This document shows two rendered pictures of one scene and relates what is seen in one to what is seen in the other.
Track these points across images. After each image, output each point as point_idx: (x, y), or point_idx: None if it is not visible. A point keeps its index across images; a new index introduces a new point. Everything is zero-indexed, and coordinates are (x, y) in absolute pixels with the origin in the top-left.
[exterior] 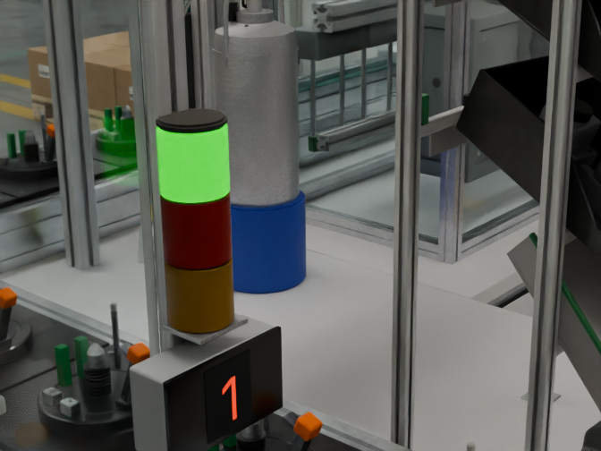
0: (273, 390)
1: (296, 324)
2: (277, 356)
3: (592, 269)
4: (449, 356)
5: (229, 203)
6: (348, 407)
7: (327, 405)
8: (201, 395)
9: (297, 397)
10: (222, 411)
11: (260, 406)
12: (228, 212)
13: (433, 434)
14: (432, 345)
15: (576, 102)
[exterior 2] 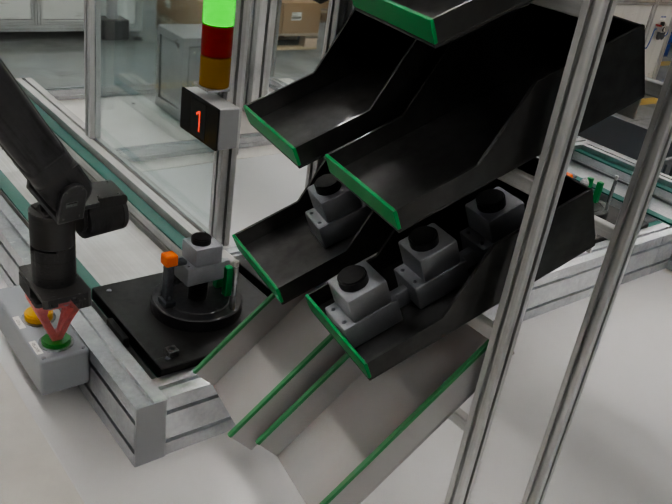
0: (212, 137)
1: (664, 419)
2: (215, 123)
3: None
4: (608, 497)
5: (210, 30)
6: (506, 408)
7: (510, 399)
8: (190, 106)
9: (523, 387)
10: (195, 122)
11: (207, 139)
12: (208, 33)
13: (459, 439)
14: (632, 493)
15: None
